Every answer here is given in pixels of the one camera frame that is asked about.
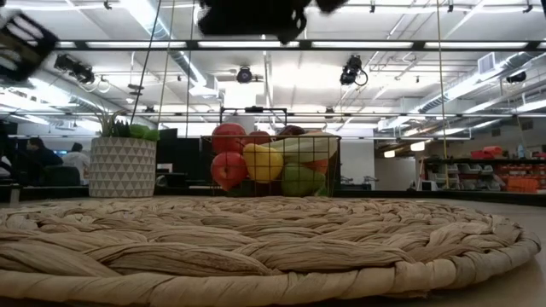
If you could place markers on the green white leek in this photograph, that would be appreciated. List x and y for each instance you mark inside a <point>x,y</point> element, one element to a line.
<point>307,147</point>

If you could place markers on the yellow lemon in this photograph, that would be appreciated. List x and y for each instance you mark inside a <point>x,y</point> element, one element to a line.
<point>262,163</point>

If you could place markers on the green pear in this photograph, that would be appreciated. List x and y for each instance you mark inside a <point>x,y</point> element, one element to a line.
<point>300,181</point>

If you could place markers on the black ceiling-hung device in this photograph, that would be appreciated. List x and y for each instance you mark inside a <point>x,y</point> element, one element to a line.
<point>74,68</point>

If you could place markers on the black overhead rig beam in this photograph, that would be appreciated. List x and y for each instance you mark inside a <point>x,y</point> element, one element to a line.
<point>192,44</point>

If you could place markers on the person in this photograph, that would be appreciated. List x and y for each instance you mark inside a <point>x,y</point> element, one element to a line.
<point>40,155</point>
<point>77,160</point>

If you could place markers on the black office chair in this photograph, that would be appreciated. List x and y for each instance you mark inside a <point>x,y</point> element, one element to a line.
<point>62,175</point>

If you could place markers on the succulent in white patterned pot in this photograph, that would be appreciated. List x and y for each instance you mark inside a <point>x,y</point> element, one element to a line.
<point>123,166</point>

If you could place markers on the black background monitor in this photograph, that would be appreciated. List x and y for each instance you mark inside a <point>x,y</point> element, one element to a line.
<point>183,158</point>

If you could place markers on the thin black crossbar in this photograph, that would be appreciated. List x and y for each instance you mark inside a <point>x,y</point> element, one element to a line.
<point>426,115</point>

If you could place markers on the round woven placemat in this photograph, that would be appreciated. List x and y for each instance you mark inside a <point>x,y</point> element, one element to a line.
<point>256,256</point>

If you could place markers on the small black ceiling fixture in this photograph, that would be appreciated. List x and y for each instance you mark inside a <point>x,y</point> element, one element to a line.
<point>516,77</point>

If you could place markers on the shelf with orange bins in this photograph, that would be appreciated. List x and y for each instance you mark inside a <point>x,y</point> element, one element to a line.
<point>512,175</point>

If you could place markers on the black overhead camera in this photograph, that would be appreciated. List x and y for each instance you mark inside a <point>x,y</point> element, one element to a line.
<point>244,75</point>

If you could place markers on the black background rig frame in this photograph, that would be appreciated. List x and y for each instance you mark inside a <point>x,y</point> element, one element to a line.
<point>253,109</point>

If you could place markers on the black aluminium table frame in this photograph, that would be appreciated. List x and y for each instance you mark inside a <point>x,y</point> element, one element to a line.
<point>469,197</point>

